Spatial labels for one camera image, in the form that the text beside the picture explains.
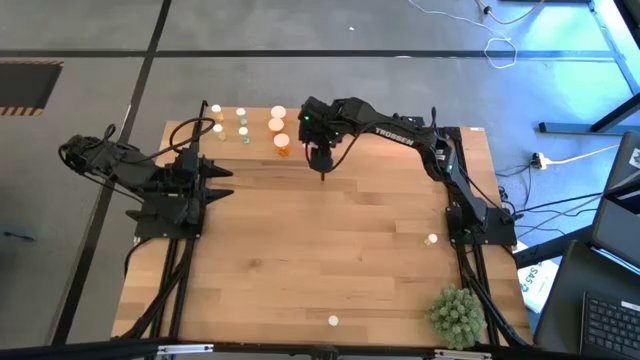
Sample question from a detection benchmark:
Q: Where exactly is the silver metal bracket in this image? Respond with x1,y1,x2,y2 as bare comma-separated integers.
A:
433,348,494,360
157,343,215,356

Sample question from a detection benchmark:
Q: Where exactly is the black laptop with keyboard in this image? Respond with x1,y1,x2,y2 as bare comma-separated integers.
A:
532,239,640,360

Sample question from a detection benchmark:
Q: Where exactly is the tan cable with plug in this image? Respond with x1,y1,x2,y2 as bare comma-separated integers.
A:
474,0,546,25

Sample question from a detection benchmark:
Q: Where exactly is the black hazard-striped mat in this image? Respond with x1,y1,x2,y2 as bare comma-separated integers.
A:
0,59,65,117

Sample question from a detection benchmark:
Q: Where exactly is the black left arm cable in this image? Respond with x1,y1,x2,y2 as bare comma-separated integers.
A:
102,117,217,165

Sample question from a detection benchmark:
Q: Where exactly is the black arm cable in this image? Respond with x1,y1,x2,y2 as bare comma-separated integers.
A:
102,117,217,165
303,119,381,175

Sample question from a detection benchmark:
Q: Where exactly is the white cable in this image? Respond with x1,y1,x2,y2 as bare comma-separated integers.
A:
407,0,519,70

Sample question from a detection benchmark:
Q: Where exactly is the black metal frame bar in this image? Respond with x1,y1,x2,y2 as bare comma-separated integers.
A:
587,0,640,96

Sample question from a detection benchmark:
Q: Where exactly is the cream cable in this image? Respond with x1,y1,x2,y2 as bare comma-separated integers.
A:
547,143,621,165

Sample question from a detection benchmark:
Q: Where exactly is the black mounting bar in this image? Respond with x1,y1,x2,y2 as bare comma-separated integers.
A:
0,338,640,360

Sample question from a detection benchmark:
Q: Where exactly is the black desk leg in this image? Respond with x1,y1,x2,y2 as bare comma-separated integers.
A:
538,92,640,135
513,224,596,270

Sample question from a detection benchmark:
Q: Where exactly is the small dark object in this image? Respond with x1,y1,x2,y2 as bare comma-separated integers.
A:
1,227,39,242

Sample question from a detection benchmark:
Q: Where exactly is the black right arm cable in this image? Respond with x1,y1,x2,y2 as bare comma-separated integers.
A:
303,119,381,175

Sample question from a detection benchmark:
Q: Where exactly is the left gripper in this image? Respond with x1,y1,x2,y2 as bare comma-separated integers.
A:
157,147,236,225

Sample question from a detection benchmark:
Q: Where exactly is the green artificial plant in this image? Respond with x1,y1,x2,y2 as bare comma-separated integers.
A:
427,283,489,351

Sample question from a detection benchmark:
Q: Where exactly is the black cable bundle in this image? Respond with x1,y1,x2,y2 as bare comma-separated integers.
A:
492,162,609,240

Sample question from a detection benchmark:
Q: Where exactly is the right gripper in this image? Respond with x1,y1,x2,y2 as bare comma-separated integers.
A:
298,96,346,175

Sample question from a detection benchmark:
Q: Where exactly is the dark grey laptop lid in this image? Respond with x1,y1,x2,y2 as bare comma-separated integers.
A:
591,130,640,271

